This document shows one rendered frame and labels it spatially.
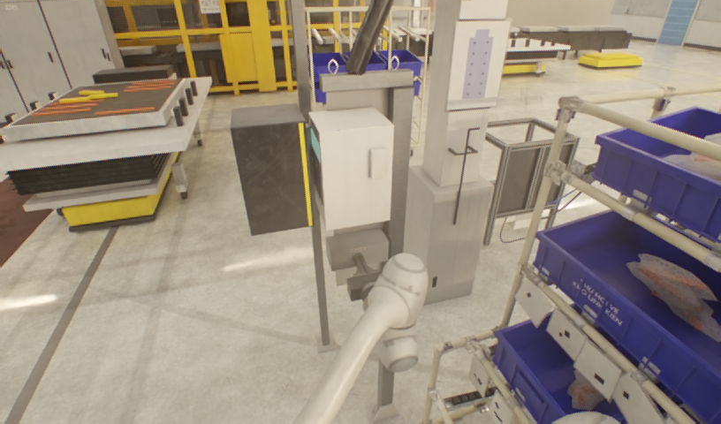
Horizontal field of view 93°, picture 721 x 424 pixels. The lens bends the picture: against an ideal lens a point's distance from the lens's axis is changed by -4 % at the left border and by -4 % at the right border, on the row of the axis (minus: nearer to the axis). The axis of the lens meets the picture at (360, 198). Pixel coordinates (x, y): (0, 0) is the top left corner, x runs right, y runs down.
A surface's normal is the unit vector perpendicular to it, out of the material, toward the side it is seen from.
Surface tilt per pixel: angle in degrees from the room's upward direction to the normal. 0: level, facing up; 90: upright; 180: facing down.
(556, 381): 3
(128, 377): 0
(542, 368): 3
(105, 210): 90
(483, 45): 90
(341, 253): 90
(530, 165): 90
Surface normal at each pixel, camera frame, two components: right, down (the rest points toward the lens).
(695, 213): -0.94, 0.28
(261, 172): 0.27, 0.48
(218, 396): 0.00, -0.86
